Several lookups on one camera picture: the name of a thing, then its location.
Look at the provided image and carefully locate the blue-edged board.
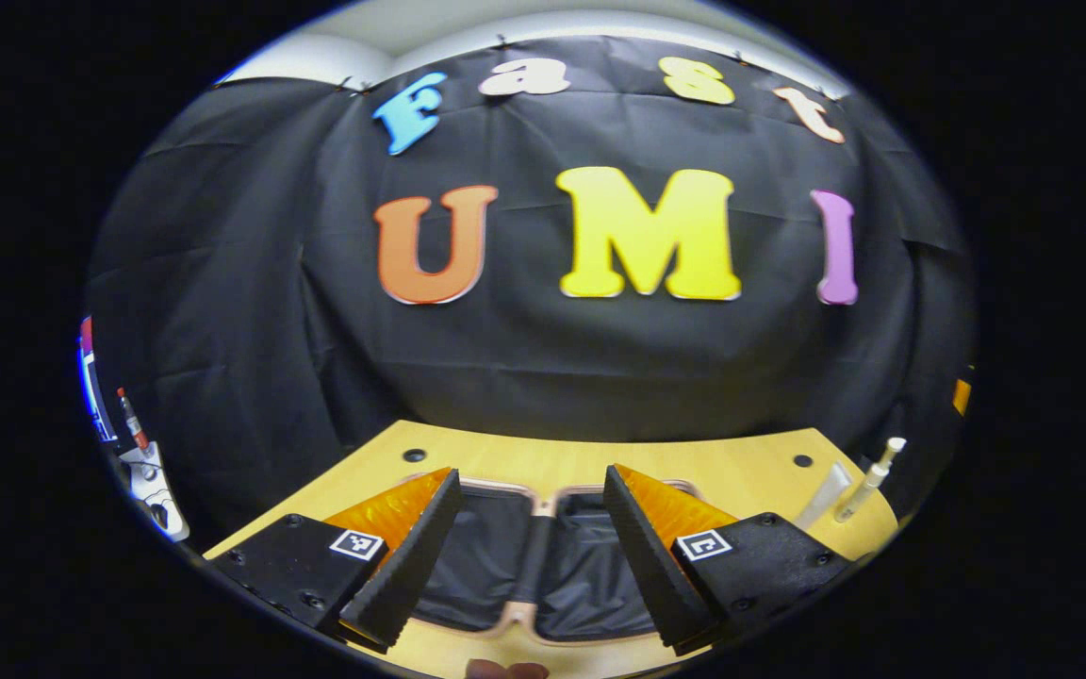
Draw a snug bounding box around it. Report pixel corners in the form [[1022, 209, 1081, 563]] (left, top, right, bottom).
[[78, 316, 118, 444]]

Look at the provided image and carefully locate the black backdrop cloth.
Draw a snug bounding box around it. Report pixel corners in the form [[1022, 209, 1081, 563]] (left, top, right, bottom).
[[86, 36, 978, 548]]

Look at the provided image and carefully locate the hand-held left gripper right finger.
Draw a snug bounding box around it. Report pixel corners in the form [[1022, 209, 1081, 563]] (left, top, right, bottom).
[[602, 464, 853, 656]]

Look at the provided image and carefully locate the white plastic device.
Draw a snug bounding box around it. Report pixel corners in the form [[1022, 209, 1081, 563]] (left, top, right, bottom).
[[121, 441, 191, 543]]

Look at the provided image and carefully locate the beige suitcase with black lining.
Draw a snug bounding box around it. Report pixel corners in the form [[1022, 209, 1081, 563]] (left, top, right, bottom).
[[406, 478, 704, 647]]

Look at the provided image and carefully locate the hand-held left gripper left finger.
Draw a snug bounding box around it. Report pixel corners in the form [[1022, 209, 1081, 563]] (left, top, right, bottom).
[[208, 467, 465, 650]]

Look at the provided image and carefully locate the red and white pen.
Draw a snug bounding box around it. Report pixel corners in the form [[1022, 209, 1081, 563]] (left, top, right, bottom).
[[116, 387, 153, 455]]

